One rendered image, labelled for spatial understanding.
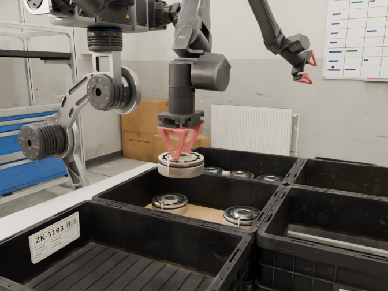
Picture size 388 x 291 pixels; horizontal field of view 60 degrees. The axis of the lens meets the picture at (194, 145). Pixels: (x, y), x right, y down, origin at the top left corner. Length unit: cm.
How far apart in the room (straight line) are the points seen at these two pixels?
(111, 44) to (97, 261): 84
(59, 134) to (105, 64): 51
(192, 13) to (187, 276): 53
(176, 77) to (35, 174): 236
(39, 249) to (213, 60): 50
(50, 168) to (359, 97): 300
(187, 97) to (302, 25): 329
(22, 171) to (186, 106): 229
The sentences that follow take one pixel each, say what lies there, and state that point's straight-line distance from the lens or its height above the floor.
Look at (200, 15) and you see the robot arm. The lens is 75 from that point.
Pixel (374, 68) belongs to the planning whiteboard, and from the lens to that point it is 378.
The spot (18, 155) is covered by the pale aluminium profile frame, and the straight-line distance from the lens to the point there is 280.
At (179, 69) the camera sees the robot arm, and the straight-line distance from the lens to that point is 69.
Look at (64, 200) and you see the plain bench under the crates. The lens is 148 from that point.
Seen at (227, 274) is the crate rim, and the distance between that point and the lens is 53.
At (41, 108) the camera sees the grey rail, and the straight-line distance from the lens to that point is 289.
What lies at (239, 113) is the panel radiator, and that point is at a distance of 404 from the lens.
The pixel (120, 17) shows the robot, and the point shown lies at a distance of 139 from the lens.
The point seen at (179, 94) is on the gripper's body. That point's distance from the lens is 69.
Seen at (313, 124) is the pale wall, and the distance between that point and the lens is 391.
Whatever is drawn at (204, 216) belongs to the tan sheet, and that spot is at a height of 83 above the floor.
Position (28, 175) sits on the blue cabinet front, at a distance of 292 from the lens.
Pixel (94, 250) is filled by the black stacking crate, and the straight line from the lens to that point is 82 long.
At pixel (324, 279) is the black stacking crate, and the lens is 66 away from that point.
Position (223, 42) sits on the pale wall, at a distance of 425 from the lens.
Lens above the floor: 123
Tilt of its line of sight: 13 degrees down
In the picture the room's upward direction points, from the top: straight up
